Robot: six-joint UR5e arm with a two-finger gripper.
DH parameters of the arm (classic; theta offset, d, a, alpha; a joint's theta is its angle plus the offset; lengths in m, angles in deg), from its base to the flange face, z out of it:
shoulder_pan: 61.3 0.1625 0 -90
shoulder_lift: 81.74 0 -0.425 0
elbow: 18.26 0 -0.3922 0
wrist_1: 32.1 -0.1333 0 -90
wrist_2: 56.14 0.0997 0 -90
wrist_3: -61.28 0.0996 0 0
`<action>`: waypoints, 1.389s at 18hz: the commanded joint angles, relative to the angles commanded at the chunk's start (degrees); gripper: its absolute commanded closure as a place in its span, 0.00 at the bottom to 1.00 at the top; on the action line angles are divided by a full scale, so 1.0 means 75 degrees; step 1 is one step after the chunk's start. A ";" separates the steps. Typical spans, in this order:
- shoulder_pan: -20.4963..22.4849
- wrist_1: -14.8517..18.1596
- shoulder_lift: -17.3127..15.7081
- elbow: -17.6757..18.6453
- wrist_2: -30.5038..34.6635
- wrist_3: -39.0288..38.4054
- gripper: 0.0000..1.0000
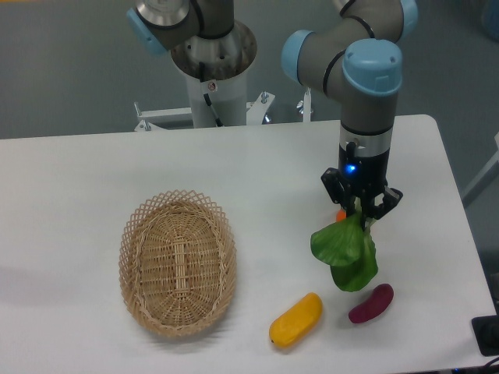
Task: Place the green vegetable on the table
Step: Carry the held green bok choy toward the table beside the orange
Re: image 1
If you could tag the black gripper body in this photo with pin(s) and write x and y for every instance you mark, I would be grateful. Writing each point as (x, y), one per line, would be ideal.
(362, 176)

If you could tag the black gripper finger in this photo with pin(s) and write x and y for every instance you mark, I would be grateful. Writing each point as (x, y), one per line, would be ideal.
(341, 188)
(372, 212)

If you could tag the green leafy vegetable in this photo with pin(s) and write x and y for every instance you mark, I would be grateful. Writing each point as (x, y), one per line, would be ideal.
(348, 249)

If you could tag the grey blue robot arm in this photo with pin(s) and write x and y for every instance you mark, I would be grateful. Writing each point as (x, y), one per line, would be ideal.
(357, 63)

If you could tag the orange carrot toy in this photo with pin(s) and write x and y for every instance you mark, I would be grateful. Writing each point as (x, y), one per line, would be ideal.
(340, 215)

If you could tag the purple sweet potato toy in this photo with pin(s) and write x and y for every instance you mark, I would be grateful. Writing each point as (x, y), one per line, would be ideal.
(377, 303)

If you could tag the yellow mango toy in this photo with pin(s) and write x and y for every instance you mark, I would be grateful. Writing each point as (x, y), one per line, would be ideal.
(294, 324)

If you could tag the black device at table edge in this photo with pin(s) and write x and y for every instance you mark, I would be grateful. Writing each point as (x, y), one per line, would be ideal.
(485, 329)

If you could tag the oval wicker basket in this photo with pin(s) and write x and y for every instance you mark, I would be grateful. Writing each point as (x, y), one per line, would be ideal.
(177, 264)

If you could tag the white table leg frame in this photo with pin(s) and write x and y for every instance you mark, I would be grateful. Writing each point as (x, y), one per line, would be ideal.
(482, 179)

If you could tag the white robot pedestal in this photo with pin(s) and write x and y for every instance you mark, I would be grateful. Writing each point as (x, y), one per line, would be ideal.
(215, 72)

